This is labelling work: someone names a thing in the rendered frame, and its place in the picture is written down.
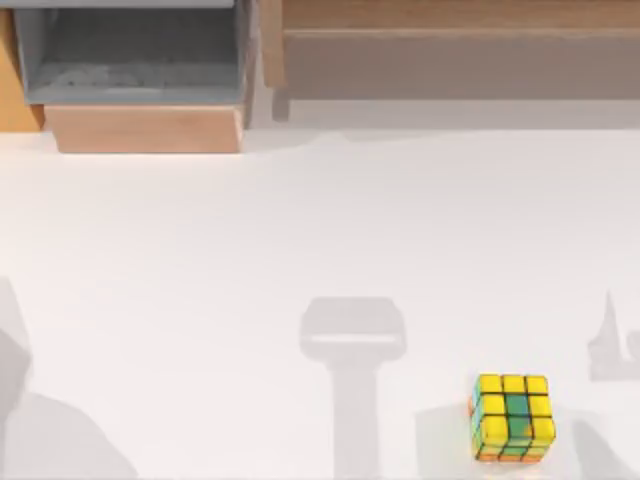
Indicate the multicoloured puzzle cube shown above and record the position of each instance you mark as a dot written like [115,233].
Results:
[512,417]

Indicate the pale wooden drawer front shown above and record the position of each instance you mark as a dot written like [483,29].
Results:
[145,129]

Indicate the wooden open shelf unit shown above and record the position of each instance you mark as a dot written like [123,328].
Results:
[450,55]

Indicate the wooden cupboard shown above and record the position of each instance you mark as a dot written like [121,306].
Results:
[12,80]

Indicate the grey pierced drawer inside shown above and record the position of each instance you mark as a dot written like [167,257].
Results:
[135,55]

